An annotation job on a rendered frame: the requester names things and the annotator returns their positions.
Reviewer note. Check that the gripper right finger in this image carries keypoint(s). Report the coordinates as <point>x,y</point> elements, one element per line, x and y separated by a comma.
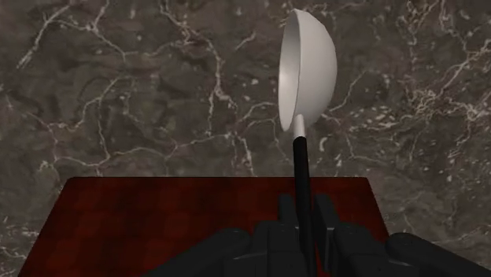
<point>356,249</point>

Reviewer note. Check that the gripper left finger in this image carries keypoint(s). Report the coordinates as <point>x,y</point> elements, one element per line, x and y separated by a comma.
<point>268,245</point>

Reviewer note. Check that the dark red robot stand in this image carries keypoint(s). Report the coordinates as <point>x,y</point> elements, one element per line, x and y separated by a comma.
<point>134,226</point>

